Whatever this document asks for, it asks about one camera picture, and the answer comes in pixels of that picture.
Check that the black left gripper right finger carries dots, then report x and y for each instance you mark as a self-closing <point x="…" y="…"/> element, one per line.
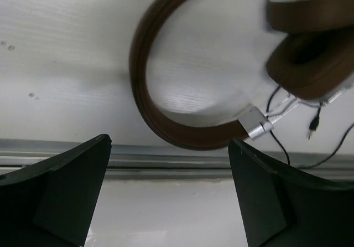
<point x="284" y="206"/>

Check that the brown leather headphones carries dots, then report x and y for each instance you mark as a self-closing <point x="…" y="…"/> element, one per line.
<point x="314" y="63"/>

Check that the aluminium table rail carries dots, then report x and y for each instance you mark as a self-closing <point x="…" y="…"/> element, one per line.
<point x="126" y="162"/>

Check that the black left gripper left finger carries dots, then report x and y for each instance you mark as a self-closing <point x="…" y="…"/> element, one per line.
<point x="51" y="203"/>

